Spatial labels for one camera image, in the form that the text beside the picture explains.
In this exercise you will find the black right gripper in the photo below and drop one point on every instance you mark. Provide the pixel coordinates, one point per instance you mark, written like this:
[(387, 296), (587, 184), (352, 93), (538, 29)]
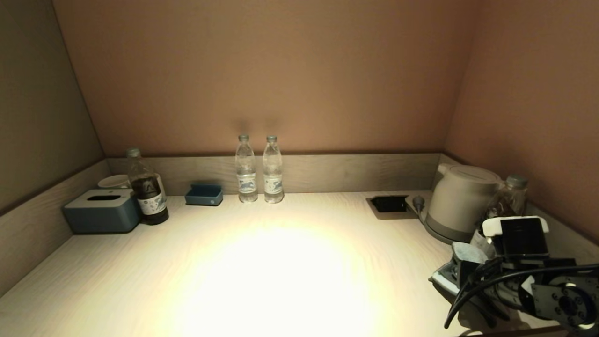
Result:
[(557, 263)]

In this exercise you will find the light blue microfibre cloth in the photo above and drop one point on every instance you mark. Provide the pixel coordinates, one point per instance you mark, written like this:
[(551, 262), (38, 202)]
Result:
[(468, 252)]

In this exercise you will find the grey kettle base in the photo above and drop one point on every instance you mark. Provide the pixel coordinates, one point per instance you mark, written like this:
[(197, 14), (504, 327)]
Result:
[(444, 234)]

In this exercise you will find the white electric kettle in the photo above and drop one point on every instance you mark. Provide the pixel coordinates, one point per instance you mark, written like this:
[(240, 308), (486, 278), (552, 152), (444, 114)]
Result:
[(461, 196)]

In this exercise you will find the dark tea bottle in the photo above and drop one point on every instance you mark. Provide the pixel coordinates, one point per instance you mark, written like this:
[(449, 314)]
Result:
[(149, 206), (507, 201)]

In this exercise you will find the recessed black socket box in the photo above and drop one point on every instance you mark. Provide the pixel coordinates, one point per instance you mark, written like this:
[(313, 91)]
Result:
[(388, 204)]

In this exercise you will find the clear water bottle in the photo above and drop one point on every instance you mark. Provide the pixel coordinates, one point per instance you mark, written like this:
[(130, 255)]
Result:
[(246, 182), (273, 182)]

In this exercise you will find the small blue tray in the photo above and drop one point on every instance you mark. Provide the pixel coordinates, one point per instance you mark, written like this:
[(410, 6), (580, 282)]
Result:
[(203, 199)]

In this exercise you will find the white cup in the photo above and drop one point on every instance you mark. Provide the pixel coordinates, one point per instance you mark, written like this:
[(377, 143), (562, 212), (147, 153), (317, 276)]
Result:
[(114, 181)]

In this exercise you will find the blue tissue box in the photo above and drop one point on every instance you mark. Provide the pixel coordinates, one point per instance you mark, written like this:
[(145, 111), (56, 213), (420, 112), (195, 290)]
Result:
[(100, 215)]

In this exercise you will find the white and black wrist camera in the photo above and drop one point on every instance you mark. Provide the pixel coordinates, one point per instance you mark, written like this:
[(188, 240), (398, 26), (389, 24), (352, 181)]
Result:
[(519, 236)]

